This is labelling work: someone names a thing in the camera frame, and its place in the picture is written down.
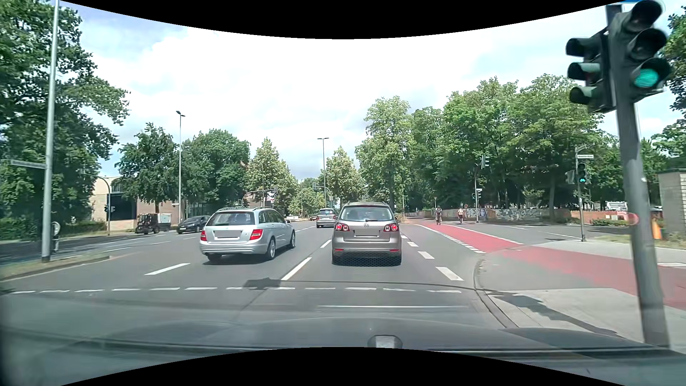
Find silver estate car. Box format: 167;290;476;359
199;207;297;263

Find traffic light on grey post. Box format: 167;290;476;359
565;0;673;348

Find traffic light with street sign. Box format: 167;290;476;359
565;145;595;242

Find grass verge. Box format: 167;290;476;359
0;253;111;282

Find grey asphalt road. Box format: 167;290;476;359
0;219;646;350

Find brick building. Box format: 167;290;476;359
89;176;188;231

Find road markings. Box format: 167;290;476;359
10;222;582;310

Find car's own bonnet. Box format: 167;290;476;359
0;315;686;386

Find tall grey lamp post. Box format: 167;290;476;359
41;0;61;263

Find grey paved pavement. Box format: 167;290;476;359
475;238;686;355

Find row of trees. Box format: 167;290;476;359
115;122;366;217
355;74;686;211

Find large tree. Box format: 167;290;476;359
0;0;130;241

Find dark small vehicle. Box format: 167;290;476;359
135;213;173;235

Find traffic light on pole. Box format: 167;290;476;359
472;154;489;224

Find red cycle path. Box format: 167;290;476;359
421;222;686;311

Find beige hatchback car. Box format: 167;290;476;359
331;202;403;266

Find grey small building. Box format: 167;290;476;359
657;169;686;237

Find dark parked car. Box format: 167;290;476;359
176;216;211;234

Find graffiti wall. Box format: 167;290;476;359
404;207;629;225

